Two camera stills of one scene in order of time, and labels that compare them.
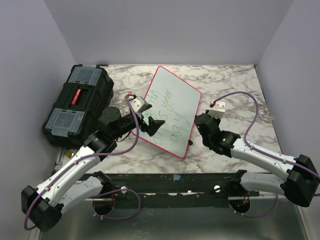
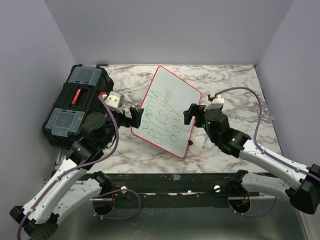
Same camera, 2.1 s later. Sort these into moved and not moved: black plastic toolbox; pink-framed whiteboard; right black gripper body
Moved: right black gripper body
Not moved: pink-framed whiteboard; black plastic toolbox
